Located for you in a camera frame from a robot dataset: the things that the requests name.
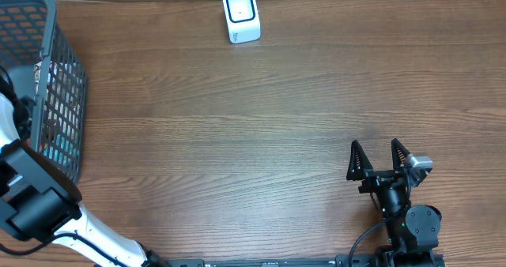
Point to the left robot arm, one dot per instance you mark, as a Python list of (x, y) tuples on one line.
[(39, 202)]

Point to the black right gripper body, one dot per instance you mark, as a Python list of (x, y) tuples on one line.
[(377, 181)]

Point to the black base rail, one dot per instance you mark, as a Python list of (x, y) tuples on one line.
[(341, 260)]

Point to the grey plastic mesh basket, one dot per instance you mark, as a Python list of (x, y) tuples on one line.
[(44, 68)]

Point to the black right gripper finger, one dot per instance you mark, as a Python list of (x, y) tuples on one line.
[(399, 154), (359, 166)]

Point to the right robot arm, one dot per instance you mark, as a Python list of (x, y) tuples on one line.
[(412, 230)]

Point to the white barcode scanner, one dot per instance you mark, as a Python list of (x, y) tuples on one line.
[(242, 20)]

